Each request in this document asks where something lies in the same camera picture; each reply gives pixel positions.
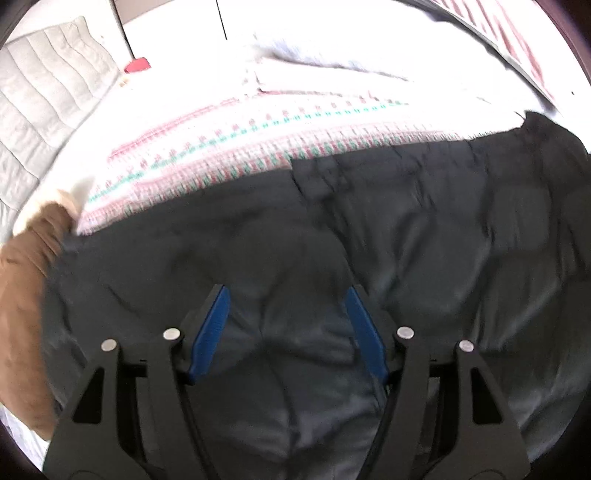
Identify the white quilt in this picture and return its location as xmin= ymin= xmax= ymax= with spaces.
xmin=0 ymin=406 xmax=49 ymax=462

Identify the black puffer jacket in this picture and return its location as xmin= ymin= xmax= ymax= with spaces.
xmin=41 ymin=111 xmax=591 ymax=480

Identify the patterned knit blanket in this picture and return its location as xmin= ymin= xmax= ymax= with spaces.
xmin=76 ymin=88 xmax=527 ymax=237

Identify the brown cloth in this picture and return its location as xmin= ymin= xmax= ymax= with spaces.
xmin=0 ymin=189 xmax=88 ymax=441

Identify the light blue folded blanket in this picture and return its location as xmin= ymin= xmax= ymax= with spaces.
xmin=254 ymin=32 xmax=416 ymax=80

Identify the red patterned white cloth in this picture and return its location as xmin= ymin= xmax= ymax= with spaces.
xmin=429 ymin=0 xmax=557 ymax=103

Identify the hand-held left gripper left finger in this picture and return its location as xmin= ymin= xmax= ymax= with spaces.
xmin=44 ymin=284 xmax=232 ymax=480

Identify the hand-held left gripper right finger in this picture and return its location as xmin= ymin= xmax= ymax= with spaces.
xmin=344 ymin=284 xmax=532 ymax=480

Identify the white and brown wardrobe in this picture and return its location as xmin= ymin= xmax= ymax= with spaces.
xmin=115 ymin=0 xmax=232 ymax=61

